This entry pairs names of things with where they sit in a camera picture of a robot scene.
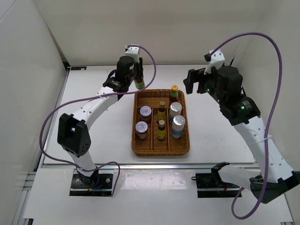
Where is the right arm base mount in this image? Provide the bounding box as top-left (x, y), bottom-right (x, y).
top-left (191, 162), bottom-right (240, 198)

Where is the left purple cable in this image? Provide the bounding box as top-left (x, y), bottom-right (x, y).
top-left (38, 44), bottom-right (157, 197)

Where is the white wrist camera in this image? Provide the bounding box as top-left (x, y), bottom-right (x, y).
top-left (125, 45), bottom-right (140, 63)
top-left (204, 49), bottom-right (225, 75)

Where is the wicker divided tray basket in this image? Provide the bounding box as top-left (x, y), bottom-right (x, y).
top-left (132, 89), bottom-right (190, 157)

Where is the silver-lid bead jar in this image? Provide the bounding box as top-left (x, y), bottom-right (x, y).
top-left (169, 102), bottom-right (182, 124)
top-left (171, 115), bottom-right (186, 139)

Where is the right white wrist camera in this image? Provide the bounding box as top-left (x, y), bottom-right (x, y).
top-left (204, 49), bottom-right (225, 75)

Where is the small yellow bottle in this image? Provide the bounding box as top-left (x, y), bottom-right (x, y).
top-left (157, 101), bottom-right (165, 122)
top-left (157, 120), bottom-right (166, 141)

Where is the left black table label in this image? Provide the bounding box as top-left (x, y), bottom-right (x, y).
top-left (70, 66), bottom-right (87, 71)

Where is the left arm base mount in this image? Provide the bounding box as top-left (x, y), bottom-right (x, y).
top-left (69, 170), bottom-right (120, 197)

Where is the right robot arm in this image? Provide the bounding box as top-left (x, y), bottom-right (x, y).
top-left (183, 66), bottom-right (300, 204)

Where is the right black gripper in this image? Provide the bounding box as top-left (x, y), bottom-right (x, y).
top-left (183, 66), bottom-right (226, 105)

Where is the red sauce bottle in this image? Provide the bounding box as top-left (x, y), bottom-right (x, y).
top-left (169, 84), bottom-right (179, 104)
top-left (134, 76), bottom-right (145, 90)

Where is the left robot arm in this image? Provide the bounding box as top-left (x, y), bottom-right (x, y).
top-left (57, 56), bottom-right (143, 188)

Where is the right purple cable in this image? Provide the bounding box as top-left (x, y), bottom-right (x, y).
top-left (210, 32), bottom-right (283, 220)

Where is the aluminium front rail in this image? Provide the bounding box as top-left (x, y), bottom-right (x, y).
top-left (23, 163), bottom-right (258, 190)

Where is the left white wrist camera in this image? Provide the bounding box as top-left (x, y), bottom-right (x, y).
top-left (125, 45), bottom-right (140, 63)

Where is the purple cable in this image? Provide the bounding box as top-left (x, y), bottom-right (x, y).
top-left (38, 44), bottom-right (157, 197)
top-left (210, 32), bottom-right (283, 220)

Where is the white-lid brown jar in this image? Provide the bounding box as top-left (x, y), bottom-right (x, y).
top-left (140, 105), bottom-right (152, 123)
top-left (135, 121), bottom-right (148, 140)

